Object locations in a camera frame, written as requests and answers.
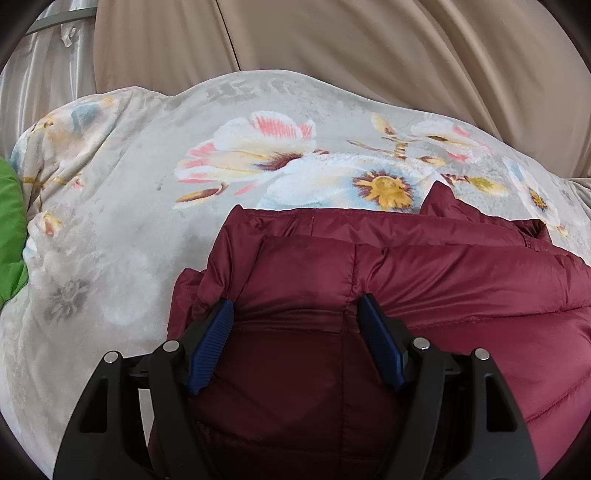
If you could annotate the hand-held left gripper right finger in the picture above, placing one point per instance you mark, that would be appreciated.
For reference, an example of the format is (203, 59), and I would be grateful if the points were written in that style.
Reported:
(381, 341)

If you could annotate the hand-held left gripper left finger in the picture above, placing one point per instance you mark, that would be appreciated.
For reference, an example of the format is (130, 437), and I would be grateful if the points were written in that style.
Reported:
(210, 346)

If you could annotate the maroon puffer jacket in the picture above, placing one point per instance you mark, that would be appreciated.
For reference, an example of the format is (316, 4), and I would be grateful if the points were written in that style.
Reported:
(369, 286)

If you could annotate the floral fleece blanket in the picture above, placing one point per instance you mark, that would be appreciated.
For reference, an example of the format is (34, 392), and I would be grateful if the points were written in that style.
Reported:
(129, 207)

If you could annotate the green pillow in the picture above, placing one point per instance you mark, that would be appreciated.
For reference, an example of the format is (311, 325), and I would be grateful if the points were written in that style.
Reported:
(10, 230)

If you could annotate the beige cloth backdrop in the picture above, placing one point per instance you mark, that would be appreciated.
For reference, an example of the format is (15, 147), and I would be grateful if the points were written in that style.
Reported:
(346, 41)

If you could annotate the white satin curtain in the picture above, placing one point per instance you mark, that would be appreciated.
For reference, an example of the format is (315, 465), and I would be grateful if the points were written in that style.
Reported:
(46, 64)

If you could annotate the grey metal rail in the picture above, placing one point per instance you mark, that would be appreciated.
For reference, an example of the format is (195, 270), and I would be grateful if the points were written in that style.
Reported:
(55, 18)

